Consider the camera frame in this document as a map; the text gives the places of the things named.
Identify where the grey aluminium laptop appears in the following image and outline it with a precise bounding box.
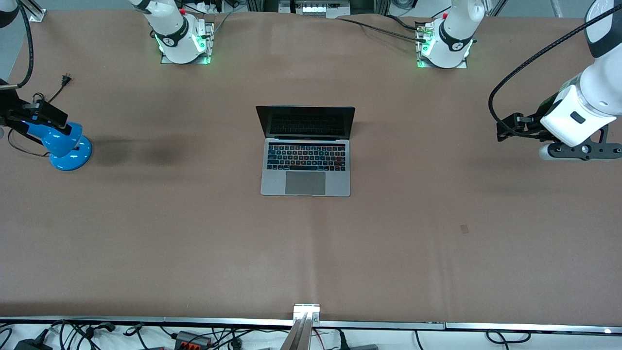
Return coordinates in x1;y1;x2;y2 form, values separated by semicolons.
256;105;356;197

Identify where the blue desk lamp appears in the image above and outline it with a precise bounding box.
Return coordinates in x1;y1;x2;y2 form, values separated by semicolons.
22;121;93;172

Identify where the aluminium corner profile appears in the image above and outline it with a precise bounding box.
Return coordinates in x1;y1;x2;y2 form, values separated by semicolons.
17;0;47;23

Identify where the brown table cover mat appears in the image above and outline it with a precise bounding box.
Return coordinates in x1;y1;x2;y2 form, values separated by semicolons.
0;10;622;325

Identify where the white power strip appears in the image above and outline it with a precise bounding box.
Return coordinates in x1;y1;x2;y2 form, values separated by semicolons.
185;0;229;14

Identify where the silver electronics box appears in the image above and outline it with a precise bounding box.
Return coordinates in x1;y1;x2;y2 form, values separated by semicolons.
278;0;351;19

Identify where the black power adapter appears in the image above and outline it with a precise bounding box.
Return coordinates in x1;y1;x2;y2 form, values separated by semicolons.
14;330;53;350

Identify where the orange black connector box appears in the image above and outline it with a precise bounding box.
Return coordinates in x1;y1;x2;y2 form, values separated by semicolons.
174;331;213;349

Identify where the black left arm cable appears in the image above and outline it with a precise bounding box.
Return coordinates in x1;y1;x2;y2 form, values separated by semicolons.
488;4;622;141

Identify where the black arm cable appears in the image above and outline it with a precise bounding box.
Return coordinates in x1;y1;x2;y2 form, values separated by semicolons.
488;4;622;141
15;0;35;89

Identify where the black lamp power cord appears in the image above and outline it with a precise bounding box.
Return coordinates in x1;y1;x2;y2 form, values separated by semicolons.
7;73;73;157

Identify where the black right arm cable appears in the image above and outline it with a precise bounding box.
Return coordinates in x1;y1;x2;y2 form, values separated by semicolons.
15;0;35;89

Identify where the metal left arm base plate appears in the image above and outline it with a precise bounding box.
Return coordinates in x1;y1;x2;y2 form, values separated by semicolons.
416;19;468;69

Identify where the thick black table cable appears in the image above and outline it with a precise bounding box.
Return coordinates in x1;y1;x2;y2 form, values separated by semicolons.
386;15;423;31

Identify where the thin black table cable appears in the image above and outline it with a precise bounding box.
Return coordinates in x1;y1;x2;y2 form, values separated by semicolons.
335;17;426;43

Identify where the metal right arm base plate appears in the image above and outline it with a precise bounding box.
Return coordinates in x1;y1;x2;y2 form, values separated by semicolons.
160;20;215;65

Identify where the black looped floor cable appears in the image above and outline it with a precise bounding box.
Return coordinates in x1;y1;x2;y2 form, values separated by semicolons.
486;329;531;344

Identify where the black cable clip connector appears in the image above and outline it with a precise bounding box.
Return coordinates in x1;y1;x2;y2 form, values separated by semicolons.
86;322;116;340

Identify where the aluminium table edge rail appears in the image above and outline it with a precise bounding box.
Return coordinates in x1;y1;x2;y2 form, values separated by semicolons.
0;316;622;336

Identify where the aluminium camera mount profile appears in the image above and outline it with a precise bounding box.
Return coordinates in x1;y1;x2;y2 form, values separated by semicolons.
279;303;321;350

